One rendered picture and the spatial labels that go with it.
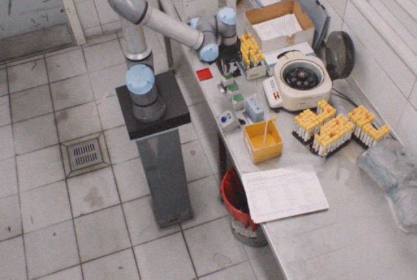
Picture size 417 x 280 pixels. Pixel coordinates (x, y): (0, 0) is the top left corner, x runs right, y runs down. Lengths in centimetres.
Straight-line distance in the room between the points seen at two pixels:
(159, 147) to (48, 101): 161
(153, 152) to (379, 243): 106
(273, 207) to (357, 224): 33
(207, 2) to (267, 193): 102
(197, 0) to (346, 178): 110
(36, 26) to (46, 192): 134
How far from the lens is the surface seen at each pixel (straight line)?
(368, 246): 195
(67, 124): 353
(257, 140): 213
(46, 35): 399
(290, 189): 200
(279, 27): 257
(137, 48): 207
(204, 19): 204
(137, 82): 202
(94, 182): 318
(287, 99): 219
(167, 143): 227
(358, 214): 201
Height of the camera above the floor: 260
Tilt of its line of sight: 51 degrees down
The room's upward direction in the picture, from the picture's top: 5 degrees counter-clockwise
